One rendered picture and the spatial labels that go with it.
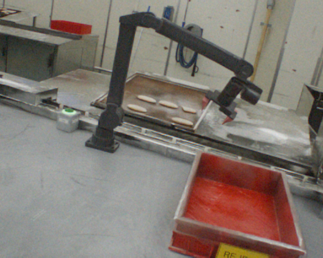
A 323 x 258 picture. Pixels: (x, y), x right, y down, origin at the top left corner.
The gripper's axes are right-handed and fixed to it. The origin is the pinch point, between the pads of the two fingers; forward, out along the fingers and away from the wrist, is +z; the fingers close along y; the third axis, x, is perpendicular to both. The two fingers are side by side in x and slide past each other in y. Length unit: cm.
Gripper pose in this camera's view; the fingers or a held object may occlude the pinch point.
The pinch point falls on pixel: (213, 115)
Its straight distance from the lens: 136.9
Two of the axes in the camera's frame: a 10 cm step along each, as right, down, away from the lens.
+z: -3.5, 6.0, 7.2
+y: 8.3, 5.6, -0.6
